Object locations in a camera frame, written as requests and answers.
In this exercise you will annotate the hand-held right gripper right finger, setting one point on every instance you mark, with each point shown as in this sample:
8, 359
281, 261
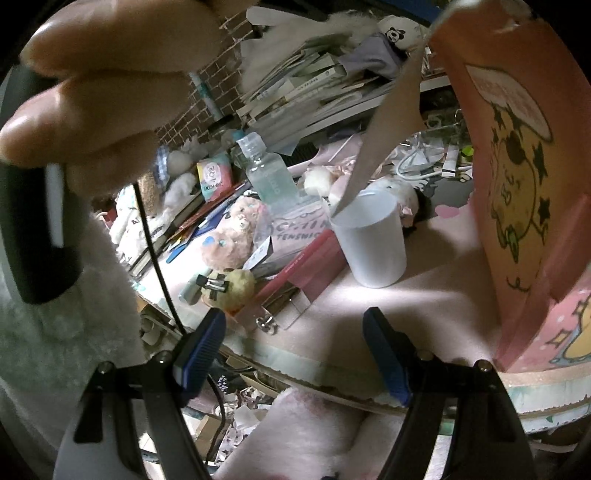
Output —
385, 364

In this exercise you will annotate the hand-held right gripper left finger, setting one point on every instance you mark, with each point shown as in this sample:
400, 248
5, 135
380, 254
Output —
198, 355

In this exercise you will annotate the white cup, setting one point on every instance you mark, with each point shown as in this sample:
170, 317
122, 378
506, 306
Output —
374, 249

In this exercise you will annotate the pink long box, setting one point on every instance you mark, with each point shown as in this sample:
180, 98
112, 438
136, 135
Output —
300, 270

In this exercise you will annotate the pink cardboard box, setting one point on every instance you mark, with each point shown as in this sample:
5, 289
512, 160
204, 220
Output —
508, 184

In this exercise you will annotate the person's left forearm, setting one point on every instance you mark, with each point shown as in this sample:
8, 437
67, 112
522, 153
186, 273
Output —
46, 360

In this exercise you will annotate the person's left hand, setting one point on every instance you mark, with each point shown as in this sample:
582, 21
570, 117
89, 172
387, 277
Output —
106, 110

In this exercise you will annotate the pink printed desk mat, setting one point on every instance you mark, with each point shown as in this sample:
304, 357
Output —
415, 323

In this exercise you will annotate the small metal clip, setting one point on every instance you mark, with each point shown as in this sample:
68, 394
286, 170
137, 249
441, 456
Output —
268, 323

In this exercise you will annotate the pink fluffy clothing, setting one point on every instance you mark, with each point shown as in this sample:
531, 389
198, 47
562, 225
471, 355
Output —
300, 438

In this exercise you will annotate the white blister pack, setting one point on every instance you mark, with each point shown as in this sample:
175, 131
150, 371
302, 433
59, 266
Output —
261, 251

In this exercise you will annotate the pile of pens and stationery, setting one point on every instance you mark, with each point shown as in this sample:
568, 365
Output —
194, 217

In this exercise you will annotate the pink bear plush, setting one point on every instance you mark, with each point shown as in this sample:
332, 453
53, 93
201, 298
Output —
235, 221

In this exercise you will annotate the plaid dog plush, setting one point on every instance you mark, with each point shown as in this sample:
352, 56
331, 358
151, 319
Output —
161, 161

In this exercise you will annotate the white cotton plush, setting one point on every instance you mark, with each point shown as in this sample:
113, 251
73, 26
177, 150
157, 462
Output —
180, 187

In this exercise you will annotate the colourful tissue pack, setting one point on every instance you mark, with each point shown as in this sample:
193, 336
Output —
213, 180

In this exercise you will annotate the small white animal plush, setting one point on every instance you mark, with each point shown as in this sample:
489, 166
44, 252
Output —
390, 187

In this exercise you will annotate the clear plastic bottle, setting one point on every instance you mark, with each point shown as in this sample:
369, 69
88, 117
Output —
270, 184

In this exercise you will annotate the white cream tube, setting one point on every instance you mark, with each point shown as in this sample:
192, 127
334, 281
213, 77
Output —
449, 161

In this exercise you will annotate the rolled paper tube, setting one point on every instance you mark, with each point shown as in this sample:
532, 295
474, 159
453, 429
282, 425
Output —
205, 94

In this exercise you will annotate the white desk shelf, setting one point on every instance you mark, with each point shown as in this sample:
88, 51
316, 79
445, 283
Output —
434, 83

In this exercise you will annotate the stack of books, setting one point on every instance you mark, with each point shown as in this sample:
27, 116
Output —
300, 87

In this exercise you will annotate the purple cloth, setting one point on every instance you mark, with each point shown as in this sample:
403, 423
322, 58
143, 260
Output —
374, 55

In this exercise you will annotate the panda print bowl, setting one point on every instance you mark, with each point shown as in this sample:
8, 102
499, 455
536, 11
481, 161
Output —
406, 25

